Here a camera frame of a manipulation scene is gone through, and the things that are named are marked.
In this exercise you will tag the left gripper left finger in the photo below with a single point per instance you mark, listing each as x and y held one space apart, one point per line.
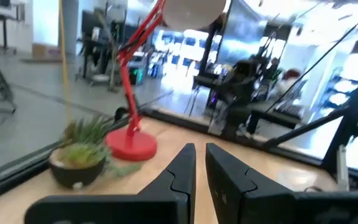
179 183

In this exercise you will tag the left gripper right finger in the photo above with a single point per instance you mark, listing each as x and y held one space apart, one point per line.
228 186

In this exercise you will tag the red desk lamp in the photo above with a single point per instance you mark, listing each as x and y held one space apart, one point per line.
132 146

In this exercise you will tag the potted succulent plant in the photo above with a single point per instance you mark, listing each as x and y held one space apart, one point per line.
76 174

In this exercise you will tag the computer case with lights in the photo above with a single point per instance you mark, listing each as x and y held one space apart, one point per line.
136 76

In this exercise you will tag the person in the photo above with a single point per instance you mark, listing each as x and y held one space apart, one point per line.
287 84

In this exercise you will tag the cardboard box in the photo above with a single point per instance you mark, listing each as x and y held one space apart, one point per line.
42 51

